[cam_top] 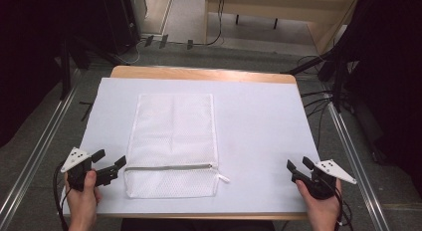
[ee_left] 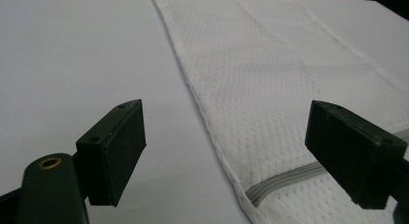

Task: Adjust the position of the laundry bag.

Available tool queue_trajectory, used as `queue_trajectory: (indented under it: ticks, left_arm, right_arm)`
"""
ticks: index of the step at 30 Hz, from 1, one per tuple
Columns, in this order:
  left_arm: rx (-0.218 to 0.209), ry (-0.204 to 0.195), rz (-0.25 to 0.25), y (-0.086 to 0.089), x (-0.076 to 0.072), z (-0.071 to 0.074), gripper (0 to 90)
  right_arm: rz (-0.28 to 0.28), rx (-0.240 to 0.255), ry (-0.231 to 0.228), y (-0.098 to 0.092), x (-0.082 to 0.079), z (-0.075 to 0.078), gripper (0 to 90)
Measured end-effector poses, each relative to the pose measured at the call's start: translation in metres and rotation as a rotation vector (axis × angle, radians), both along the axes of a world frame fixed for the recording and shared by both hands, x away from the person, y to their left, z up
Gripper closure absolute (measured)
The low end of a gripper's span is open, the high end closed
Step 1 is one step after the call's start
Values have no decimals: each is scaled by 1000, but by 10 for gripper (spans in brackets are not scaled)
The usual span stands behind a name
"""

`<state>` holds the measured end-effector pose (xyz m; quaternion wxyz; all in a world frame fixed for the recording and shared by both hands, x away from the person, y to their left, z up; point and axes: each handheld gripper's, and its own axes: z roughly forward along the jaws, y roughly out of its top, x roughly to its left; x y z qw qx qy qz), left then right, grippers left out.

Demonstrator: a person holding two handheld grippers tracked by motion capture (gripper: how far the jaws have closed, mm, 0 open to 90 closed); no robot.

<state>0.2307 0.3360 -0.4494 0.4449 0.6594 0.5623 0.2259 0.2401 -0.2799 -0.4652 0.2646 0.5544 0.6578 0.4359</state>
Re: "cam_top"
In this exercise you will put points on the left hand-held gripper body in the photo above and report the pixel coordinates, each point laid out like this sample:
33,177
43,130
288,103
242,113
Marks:
77,158

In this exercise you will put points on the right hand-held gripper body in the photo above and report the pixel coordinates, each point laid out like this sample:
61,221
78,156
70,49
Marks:
323,184

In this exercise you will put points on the white mesh laundry bag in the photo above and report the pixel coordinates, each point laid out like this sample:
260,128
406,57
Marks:
172,138

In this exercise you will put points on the person's right hand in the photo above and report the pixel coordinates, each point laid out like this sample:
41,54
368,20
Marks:
321,209

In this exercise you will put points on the person's left hand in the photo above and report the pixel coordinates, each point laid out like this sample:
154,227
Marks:
83,201

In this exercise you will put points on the white table mat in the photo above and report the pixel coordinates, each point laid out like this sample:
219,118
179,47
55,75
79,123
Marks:
258,131

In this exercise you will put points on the black metal stand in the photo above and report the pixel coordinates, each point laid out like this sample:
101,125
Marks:
65,68
336,78

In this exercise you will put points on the person's dark clothing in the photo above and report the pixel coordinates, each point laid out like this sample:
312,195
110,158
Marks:
199,225

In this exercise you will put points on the black curtain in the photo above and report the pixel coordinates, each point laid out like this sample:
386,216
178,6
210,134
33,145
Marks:
391,75
30,51

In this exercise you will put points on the wooden table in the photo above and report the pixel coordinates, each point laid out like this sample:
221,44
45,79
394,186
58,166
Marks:
199,72

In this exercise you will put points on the black cabinet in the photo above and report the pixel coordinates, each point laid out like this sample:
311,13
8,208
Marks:
119,18

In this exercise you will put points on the light wooden furniture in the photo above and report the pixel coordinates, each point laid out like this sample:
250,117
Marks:
272,8

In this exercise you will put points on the metal floor rail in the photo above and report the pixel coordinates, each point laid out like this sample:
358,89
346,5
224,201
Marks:
355,158
33,158

